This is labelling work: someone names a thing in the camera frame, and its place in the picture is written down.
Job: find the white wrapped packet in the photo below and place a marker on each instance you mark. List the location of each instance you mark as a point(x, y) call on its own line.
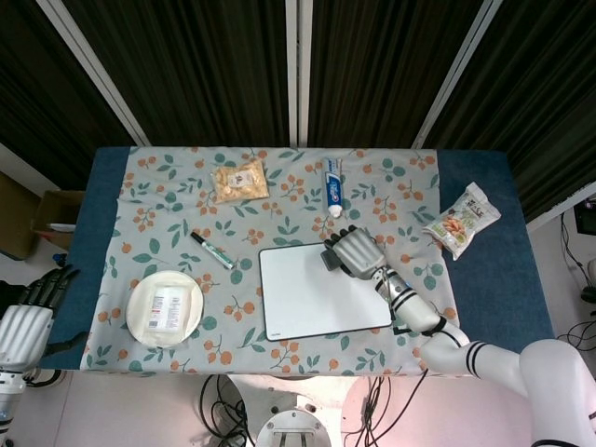
point(168, 308)

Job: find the white whiteboard with black rim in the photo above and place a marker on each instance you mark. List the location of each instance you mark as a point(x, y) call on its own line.
point(302, 298)

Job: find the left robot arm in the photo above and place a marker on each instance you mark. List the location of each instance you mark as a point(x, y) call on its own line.
point(9, 391)

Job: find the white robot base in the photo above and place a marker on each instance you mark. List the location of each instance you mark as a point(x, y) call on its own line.
point(298, 396)

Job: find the clear bag of yellow chips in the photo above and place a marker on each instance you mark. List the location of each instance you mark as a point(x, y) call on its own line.
point(239, 181)

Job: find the white metal frame post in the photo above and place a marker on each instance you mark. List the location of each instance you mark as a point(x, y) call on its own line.
point(95, 74)
point(454, 74)
point(298, 70)

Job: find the open cardboard box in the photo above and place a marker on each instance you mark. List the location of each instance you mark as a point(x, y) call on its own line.
point(58, 209)

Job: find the black curtain panel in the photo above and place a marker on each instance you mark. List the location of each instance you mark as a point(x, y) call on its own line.
point(545, 93)
point(195, 70)
point(37, 93)
point(382, 70)

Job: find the white round plate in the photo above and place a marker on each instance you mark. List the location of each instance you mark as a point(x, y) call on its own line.
point(139, 312)

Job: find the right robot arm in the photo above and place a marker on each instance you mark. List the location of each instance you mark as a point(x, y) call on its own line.
point(419, 312)

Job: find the white green snack bag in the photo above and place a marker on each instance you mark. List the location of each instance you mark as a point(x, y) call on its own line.
point(461, 219)

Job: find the green whiteboard marker pen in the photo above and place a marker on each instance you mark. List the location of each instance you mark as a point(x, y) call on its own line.
point(212, 250)

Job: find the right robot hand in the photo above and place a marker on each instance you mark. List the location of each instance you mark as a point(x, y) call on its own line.
point(358, 251)

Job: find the grey board eraser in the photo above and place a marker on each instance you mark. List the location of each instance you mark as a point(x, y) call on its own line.
point(331, 263)

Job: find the blue white toothpaste tube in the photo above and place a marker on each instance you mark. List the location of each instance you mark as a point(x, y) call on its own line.
point(333, 188)

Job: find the blue table cover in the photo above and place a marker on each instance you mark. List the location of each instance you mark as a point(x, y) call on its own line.
point(489, 288)

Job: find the floral tablecloth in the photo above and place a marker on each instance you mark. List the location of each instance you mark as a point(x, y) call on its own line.
point(288, 219)

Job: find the small black monitor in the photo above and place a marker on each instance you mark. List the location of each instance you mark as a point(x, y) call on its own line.
point(586, 216)

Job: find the closed brown cardboard box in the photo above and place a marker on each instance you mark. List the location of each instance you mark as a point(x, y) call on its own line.
point(16, 214)

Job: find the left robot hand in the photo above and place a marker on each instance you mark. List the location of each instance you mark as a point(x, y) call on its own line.
point(23, 335)

